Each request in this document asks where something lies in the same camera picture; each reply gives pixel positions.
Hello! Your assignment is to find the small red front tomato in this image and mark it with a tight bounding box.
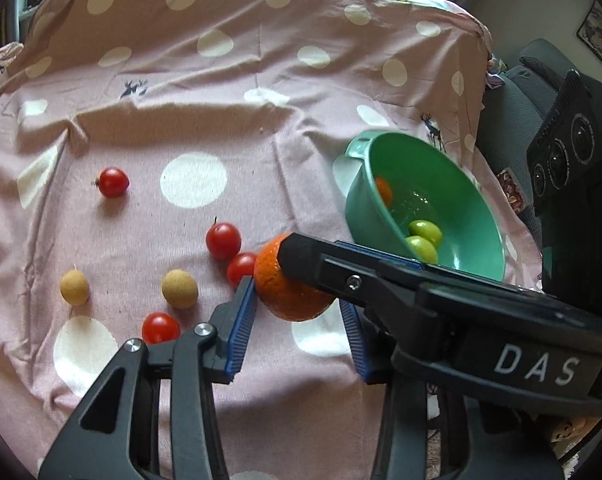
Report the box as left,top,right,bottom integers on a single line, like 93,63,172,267
141,312,180,344

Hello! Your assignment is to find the green lime fruit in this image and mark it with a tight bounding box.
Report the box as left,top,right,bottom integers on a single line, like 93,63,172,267
408,220,443,248

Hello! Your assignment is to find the orange tangerine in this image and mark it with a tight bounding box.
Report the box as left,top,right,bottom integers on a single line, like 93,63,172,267
253,233,336,322
374,177,393,208

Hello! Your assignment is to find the left tan longan fruit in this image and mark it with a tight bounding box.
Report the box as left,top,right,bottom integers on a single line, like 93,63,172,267
59,269,90,307

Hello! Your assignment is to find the tan longan fruit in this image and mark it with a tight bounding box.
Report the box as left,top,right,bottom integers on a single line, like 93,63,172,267
161,269,199,310
59,269,90,307

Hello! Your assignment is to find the right tan longan fruit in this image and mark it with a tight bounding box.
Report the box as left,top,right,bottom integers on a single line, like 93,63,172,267
161,269,199,310

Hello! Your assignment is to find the green plastic bowl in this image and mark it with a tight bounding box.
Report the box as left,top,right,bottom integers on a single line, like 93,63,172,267
345,130,506,281

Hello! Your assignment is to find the grey sofa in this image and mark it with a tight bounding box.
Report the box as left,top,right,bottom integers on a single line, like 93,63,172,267
478,39,574,243

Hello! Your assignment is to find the far red cherry tomato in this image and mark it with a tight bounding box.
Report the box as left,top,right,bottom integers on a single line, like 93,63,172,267
95,167,130,198

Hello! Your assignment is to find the pink polka dot cloth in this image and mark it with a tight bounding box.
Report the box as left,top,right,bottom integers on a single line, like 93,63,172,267
0,0,540,474

